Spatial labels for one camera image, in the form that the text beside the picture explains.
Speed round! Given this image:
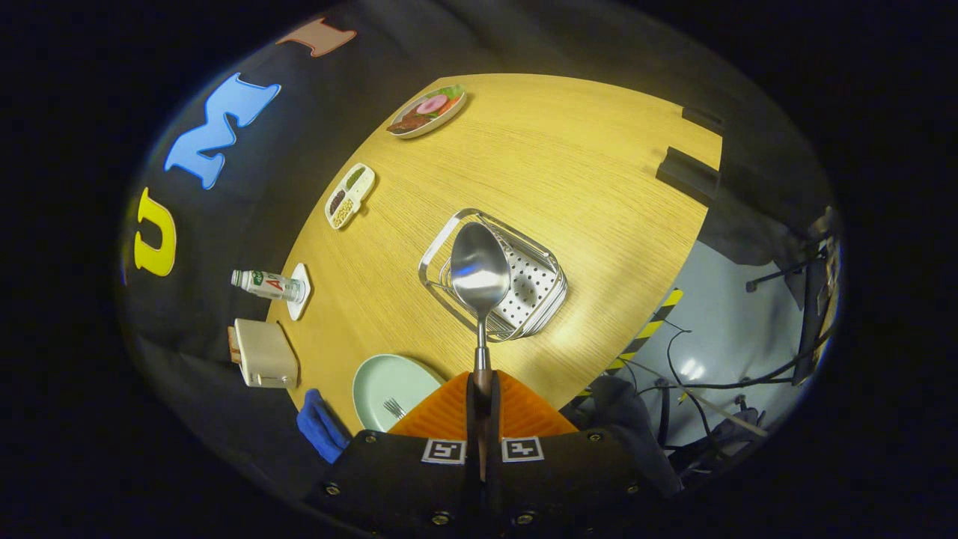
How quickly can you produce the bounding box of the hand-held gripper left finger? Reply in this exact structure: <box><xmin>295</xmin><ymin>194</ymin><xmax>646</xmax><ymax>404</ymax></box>
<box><xmin>307</xmin><ymin>372</ymin><xmax>483</xmax><ymax>536</ymax></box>

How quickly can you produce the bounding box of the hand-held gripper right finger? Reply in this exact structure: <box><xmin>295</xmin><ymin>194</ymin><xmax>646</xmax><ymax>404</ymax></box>
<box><xmin>483</xmin><ymin>371</ymin><xmax>659</xmax><ymax>536</ymax></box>

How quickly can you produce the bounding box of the metal spoon wooden handle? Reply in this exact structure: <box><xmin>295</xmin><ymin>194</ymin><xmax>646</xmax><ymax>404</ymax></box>
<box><xmin>450</xmin><ymin>222</ymin><xmax>512</xmax><ymax>398</ymax></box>

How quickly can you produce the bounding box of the light green plate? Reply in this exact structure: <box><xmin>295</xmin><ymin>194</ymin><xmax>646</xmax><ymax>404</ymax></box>
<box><xmin>352</xmin><ymin>354</ymin><xmax>444</xmax><ymax>433</ymax></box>

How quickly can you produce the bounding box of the blue cloth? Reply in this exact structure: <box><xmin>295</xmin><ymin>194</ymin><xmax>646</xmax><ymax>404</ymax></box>
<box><xmin>296</xmin><ymin>389</ymin><xmax>351</xmax><ymax>464</ymax></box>

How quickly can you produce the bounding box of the yellow black hazard tape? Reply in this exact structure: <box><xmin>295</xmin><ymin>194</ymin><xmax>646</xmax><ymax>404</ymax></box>
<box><xmin>576</xmin><ymin>288</ymin><xmax>683</xmax><ymax>398</ymax></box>

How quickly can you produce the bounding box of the white toaster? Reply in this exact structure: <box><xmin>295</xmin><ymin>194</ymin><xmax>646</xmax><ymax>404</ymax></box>
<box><xmin>234</xmin><ymin>319</ymin><xmax>299</xmax><ymax>389</ymax></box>

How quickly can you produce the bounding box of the white coaster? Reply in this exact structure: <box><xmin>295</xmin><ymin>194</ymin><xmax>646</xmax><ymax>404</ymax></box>
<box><xmin>287</xmin><ymin>263</ymin><xmax>312</xmax><ymax>321</ymax></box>

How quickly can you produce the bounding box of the small white drink bottle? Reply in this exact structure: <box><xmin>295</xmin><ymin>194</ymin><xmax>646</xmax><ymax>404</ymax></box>
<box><xmin>231</xmin><ymin>269</ymin><xmax>308</xmax><ymax>304</ymax></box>

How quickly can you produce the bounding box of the white sectioned bean dish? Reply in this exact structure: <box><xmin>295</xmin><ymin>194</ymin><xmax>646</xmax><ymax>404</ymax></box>
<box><xmin>324</xmin><ymin>163</ymin><xmax>376</xmax><ymax>231</ymax></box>

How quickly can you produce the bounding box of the white plate with food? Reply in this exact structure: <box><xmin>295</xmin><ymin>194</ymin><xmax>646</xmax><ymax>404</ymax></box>
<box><xmin>386</xmin><ymin>84</ymin><xmax>467</xmax><ymax>139</ymax></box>

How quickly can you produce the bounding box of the metal wire basket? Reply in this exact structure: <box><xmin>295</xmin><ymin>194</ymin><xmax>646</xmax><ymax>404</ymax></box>
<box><xmin>418</xmin><ymin>208</ymin><xmax>568</xmax><ymax>343</ymax></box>

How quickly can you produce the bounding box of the black cable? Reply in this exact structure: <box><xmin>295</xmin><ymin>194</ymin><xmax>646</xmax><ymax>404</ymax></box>
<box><xmin>666</xmin><ymin>322</ymin><xmax>833</xmax><ymax>392</ymax></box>

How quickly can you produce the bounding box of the large black table bracket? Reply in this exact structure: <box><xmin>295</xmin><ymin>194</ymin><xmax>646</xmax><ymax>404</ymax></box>
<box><xmin>656</xmin><ymin>147</ymin><xmax>721</xmax><ymax>207</ymax></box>

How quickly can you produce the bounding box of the small black table bracket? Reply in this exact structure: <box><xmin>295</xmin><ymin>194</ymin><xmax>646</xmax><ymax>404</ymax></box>
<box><xmin>681</xmin><ymin>106</ymin><xmax>725</xmax><ymax>135</ymax></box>

